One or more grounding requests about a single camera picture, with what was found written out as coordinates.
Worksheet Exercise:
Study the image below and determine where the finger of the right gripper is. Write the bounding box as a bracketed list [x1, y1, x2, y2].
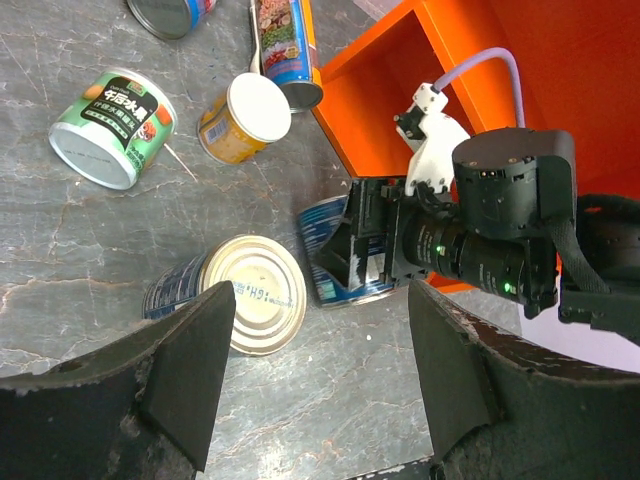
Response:
[312, 178, 388, 292]

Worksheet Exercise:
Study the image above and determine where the tall orange blue can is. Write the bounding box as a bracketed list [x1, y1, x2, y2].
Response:
[251, 0, 323, 113]

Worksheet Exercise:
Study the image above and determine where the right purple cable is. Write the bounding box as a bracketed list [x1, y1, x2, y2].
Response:
[432, 46, 527, 129]

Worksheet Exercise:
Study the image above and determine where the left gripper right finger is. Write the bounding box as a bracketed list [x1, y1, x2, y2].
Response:
[408, 281, 639, 479]

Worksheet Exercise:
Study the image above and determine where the white lid yellow can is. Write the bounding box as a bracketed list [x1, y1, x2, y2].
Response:
[197, 72, 292, 165]

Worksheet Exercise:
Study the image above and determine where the blue can pull tab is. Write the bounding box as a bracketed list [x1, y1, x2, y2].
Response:
[298, 195, 396, 308]

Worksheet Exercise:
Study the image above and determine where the green label can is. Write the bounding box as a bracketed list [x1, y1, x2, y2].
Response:
[48, 67, 177, 190]

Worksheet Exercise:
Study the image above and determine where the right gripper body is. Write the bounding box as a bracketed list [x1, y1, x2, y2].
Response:
[382, 177, 558, 318]

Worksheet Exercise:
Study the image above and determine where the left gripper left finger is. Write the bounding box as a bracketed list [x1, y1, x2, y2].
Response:
[1, 281, 236, 479]

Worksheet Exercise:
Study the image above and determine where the dark blue can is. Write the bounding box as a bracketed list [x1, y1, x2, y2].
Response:
[142, 235, 307, 356]

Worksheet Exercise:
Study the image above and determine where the orange shelf cabinet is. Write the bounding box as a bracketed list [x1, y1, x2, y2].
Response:
[310, 0, 640, 295]

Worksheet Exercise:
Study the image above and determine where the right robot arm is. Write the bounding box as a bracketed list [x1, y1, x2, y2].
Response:
[313, 128, 639, 342]

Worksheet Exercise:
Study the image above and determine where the tall blue red can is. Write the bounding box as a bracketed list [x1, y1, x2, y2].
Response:
[126, 0, 217, 40]

